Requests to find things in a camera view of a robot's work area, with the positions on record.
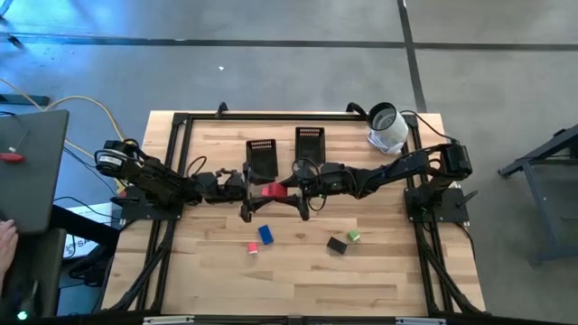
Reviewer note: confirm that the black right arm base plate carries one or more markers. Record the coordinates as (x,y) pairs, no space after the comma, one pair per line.
(451,212)

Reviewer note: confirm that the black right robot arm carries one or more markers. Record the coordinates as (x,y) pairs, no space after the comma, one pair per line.
(406,164)

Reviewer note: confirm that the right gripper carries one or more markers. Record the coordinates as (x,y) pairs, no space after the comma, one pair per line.
(329,180)

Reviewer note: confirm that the blue block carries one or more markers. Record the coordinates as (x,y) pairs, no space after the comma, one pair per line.
(266,234)

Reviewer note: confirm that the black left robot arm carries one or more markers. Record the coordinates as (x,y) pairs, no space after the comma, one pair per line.
(149,176)

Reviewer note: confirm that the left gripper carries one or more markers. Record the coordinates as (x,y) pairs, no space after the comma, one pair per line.
(226,187)

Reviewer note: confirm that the white printed box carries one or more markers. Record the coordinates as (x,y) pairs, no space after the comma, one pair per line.
(86,246)

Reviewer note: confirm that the red box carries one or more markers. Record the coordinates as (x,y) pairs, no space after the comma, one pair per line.
(276,189)

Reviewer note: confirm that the black aluminium table frame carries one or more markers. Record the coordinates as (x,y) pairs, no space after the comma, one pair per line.
(271,116)

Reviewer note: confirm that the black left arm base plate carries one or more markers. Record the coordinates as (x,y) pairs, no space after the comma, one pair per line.
(135,212)

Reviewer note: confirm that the thin tool with white tip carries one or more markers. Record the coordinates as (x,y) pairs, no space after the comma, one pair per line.
(12,149)

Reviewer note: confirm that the pink and white charger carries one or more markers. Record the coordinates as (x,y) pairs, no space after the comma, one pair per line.
(252,248)

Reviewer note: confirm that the green and white charger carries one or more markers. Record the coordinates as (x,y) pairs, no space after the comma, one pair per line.
(353,235)

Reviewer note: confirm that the crumpled white cloth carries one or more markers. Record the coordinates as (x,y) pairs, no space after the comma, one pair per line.
(376,142)

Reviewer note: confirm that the black block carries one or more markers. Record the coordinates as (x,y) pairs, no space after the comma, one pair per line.
(337,245)

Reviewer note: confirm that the black floor bar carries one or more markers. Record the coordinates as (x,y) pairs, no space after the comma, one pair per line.
(27,99)

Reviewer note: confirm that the black slotted plastic basket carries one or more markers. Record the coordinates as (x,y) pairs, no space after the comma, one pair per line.
(310,144)
(263,155)

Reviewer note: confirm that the person's hand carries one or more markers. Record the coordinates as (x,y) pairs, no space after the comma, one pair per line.
(6,244)

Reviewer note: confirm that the dark metal side table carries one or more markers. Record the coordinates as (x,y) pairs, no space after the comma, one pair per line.
(539,152)

